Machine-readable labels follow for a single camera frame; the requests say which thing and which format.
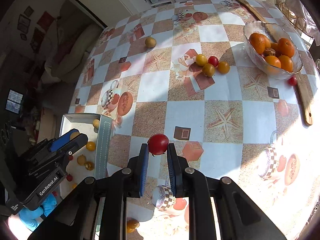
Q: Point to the yellow tomato beside tray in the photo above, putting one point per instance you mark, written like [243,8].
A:
[132,225]

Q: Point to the red tomato by bowl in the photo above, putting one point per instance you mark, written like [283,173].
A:
[292,81]

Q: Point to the orange in bowl front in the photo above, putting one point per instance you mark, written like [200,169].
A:
[273,61]

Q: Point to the orange in bowl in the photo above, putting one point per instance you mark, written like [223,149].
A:
[286,47]
[257,41]
[273,61]

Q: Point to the greenish tomato in cluster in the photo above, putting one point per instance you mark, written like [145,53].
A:
[208,70]

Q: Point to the green sofa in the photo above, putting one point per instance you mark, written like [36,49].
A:
[76,37]

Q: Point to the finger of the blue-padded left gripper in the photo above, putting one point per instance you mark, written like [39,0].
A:
[67,139]

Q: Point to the red cherry tomato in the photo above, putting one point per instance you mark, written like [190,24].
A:
[158,144]

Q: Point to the orange in bowl right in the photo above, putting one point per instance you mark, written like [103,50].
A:
[286,47]

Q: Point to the white shallow cardboard tray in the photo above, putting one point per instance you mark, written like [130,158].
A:
[101,136]

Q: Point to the wooden cutting board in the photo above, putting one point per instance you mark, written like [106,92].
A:
[305,98]

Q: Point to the blue gloved hand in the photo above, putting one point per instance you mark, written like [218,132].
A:
[29,218]

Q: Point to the yellow tomato in cluster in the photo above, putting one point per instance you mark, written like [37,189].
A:
[201,60]

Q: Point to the longan tray centre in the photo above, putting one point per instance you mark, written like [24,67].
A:
[81,160]

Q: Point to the glass fruit bowl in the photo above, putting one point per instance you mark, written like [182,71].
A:
[272,33]

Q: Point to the longan in tray left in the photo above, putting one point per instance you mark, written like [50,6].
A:
[74,134]

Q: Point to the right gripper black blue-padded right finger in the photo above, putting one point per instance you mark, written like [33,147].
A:
[191,183]

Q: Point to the far brown longan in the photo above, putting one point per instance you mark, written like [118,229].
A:
[150,42]

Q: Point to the orange tomato in cluster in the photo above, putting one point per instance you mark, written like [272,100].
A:
[223,67]

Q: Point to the wire basket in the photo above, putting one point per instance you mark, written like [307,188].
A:
[298,15]

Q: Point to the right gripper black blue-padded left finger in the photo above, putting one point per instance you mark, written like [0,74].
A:
[128,182]

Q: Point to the orange in bowl left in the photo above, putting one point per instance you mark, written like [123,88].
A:
[257,41]

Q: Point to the yellow tomato in tray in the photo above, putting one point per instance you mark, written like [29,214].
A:
[91,146]

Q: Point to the red tomato in cluster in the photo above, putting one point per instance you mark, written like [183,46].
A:
[213,60]

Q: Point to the longan in tray corner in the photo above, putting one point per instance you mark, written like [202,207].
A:
[96,123]

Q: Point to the orange tomato stem up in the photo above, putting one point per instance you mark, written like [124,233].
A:
[89,165]

